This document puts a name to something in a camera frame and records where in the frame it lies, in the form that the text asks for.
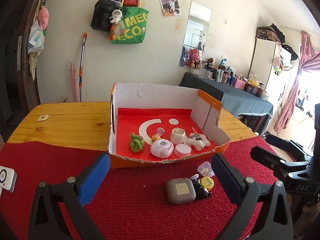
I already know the pink round compact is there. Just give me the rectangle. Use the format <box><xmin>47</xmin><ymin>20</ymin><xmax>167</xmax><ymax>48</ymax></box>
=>
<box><xmin>174</xmin><ymin>144</ymin><xmax>191</xmax><ymax>158</ymax></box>

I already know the dark wooden door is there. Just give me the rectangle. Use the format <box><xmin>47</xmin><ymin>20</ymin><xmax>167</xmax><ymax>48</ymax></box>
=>
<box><xmin>1</xmin><ymin>0</ymin><xmax>46</xmax><ymax>126</ymax></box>

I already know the pink plush toy on door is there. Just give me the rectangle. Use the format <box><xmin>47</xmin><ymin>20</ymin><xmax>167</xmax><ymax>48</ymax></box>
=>
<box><xmin>37</xmin><ymin>6</ymin><xmax>49</xmax><ymax>30</ymax></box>

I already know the clear small plastic box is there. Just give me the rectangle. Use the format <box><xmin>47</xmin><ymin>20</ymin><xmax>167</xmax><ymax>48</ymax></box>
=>
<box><xmin>197</xmin><ymin>161</ymin><xmax>215</xmax><ymax>177</ymax></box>

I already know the plastic bag on door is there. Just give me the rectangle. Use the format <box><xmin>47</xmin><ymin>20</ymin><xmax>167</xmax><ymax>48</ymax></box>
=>
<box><xmin>27</xmin><ymin>20</ymin><xmax>45</xmax><ymax>54</ymax></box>

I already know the pink curtain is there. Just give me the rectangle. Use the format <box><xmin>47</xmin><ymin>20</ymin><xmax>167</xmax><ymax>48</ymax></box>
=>
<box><xmin>273</xmin><ymin>31</ymin><xmax>320</xmax><ymax>134</ymax></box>

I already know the wall photo poster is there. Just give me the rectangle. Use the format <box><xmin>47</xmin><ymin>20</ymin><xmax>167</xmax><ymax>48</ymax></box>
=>
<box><xmin>159</xmin><ymin>0</ymin><xmax>181</xmax><ymax>16</ymax></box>

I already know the white fluffy bunny clip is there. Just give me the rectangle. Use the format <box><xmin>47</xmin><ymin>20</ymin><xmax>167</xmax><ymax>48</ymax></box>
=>
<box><xmin>183</xmin><ymin>133</ymin><xmax>211</xmax><ymax>151</ymax></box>

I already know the orange white cardboard box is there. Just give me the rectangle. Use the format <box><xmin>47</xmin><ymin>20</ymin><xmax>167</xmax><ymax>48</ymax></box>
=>
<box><xmin>108</xmin><ymin>83</ymin><xmax>231</xmax><ymax>168</ymax></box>

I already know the small wooden tag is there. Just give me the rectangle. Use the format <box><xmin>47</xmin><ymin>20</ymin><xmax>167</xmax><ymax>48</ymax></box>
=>
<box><xmin>38</xmin><ymin>115</ymin><xmax>50</xmax><ymax>121</ymax></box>

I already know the pink rabbit plush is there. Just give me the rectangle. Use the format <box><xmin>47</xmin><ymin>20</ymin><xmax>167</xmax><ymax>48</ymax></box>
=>
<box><xmin>184</xmin><ymin>48</ymin><xmax>200</xmax><ymax>69</ymax></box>

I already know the white square device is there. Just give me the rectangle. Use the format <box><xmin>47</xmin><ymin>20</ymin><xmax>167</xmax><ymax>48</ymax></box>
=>
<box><xmin>0</xmin><ymin>166</ymin><xmax>17</xmax><ymax>193</ymax></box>

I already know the white glitter cream jar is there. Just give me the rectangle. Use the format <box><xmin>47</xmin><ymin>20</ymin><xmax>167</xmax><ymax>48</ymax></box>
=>
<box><xmin>170</xmin><ymin>127</ymin><xmax>186</xmax><ymax>145</ymax></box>

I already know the white plush keychain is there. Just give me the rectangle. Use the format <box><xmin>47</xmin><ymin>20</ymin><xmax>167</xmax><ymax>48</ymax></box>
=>
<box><xmin>109</xmin><ymin>9</ymin><xmax>123</xmax><ymax>24</ymax></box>

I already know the wall mirror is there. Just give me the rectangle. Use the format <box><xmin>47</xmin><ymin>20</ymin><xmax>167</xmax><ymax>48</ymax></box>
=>
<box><xmin>179</xmin><ymin>1</ymin><xmax>212</xmax><ymax>68</ymax></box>

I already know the pink hat small figurine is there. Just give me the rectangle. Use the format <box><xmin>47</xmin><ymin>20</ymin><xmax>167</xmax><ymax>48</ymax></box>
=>
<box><xmin>151</xmin><ymin>127</ymin><xmax>164</xmax><ymax>142</ymax></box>

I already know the pink hanger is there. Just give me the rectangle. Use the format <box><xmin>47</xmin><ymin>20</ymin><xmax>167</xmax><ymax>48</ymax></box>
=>
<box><xmin>70</xmin><ymin>62</ymin><xmax>78</xmax><ymax>102</ymax></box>

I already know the white wardrobe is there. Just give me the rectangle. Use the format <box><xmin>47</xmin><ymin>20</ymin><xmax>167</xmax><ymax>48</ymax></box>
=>
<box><xmin>249</xmin><ymin>38</ymin><xmax>292</xmax><ymax>112</ymax></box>

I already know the green tote bag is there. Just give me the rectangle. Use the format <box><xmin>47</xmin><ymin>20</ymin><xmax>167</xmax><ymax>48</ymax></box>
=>
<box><xmin>109</xmin><ymin>7</ymin><xmax>149</xmax><ymax>44</ymax></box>

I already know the grey square earbuds case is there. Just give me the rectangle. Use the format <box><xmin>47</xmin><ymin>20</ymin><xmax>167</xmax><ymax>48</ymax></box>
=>
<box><xmin>165</xmin><ymin>178</ymin><xmax>196</xmax><ymax>205</ymax></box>

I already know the grey cloth covered table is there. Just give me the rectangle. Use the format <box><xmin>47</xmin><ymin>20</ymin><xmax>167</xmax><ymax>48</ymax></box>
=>
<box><xmin>178</xmin><ymin>71</ymin><xmax>274</xmax><ymax>131</ymax></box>

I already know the orange grey mop handle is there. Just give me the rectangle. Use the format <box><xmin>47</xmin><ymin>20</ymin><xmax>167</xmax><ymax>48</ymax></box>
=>
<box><xmin>79</xmin><ymin>33</ymin><xmax>87</xmax><ymax>102</ymax></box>

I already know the pink oval case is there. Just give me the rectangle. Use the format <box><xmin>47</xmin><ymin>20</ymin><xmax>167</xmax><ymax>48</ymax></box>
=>
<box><xmin>150</xmin><ymin>139</ymin><xmax>174</xmax><ymax>159</ymax></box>

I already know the yellow round tin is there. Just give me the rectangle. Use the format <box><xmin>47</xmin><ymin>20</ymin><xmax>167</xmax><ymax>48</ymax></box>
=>
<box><xmin>200</xmin><ymin>177</ymin><xmax>214</xmax><ymax>191</ymax></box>

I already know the black backpack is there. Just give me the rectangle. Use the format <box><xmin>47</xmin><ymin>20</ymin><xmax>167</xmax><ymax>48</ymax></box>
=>
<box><xmin>91</xmin><ymin>0</ymin><xmax>120</xmax><ymax>33</ymax></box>

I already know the green fuzzy hair tie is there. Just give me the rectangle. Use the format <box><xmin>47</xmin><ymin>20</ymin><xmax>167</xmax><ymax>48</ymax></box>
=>
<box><xmin>129</xmin><ymin>132</ymin><xmax>145</xmax><ymax>153</ymax></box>

